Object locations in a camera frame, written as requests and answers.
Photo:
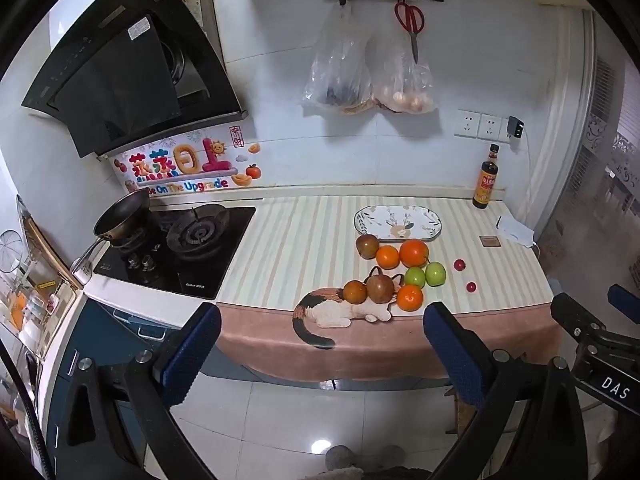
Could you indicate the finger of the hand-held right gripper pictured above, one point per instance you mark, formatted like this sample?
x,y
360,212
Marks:
x,y
580,315
627,299

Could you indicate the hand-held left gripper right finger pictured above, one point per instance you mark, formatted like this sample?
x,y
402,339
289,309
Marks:
x,y
450,350

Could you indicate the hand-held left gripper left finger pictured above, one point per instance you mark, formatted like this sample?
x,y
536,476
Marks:
x,y
192,355

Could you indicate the medium orange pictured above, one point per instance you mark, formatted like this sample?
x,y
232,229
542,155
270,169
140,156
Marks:
x,y
410,298

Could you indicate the green apple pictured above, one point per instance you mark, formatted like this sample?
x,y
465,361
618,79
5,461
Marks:
x,y
435,273
414,276

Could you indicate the dark red brown fruit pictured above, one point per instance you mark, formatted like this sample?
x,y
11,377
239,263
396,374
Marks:
x,y
380,287

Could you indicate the large orange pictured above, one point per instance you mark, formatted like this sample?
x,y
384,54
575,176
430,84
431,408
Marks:
x,y
414,253

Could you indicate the orange brown fruit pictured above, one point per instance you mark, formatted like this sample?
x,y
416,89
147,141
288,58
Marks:
x,y
355,291

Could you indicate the small orange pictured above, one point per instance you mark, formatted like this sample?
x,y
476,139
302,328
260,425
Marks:
x,y
387,256

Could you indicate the tan brown fruit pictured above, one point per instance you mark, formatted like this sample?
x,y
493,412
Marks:
x,y
367,245

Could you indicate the patterned ceramic plate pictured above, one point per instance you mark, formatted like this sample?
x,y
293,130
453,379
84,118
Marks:
x,y
385,220

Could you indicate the blue kitchen cabinet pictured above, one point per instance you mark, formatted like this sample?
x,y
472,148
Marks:
x,y
100,325

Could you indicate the white crumpled paper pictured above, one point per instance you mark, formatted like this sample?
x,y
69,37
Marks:
x,y
515,230

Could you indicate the black gas stove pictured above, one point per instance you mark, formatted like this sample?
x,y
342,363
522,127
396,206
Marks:
x,y
200,240

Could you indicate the small brown card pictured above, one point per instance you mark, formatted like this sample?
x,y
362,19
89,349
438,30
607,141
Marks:
x,y
489,241

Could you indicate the grey furry slipper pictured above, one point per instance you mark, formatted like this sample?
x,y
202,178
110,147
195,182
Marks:
x,y
341,457
394,456

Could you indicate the striped cat print table mat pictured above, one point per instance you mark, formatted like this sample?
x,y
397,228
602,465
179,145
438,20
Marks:
x,y
300,240

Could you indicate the dark frying pan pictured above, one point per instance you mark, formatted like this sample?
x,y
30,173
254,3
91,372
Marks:
x,y
122,212

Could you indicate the dark soy sauce bottle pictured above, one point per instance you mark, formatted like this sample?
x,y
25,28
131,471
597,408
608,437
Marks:
x,y
486,185

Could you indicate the dish rack with bowls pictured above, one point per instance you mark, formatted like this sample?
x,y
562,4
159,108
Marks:
x,y
30,305

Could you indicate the black plug adapter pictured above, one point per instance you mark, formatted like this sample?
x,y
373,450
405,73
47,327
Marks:
x,y
516,127

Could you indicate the plastic bag with eggs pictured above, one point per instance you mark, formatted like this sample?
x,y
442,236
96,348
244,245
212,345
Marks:
x,y
405,90

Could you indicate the black range hood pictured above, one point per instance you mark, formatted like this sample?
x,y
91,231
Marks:
x,y
115,70

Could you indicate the plastic bag with dark contents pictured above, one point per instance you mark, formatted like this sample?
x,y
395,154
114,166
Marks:
x,y
340,70

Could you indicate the colourful lettering wall sticker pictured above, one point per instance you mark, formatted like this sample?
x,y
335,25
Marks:
x,y
185,165

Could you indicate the persimmon wall sticker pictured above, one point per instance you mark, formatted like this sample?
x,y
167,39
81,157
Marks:
x,y
252,170

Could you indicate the white wall socket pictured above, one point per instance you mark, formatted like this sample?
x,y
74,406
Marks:
x,y
468,122
490,126

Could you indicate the red stamp wall sticker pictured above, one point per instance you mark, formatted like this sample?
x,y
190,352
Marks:
x,y
236,136

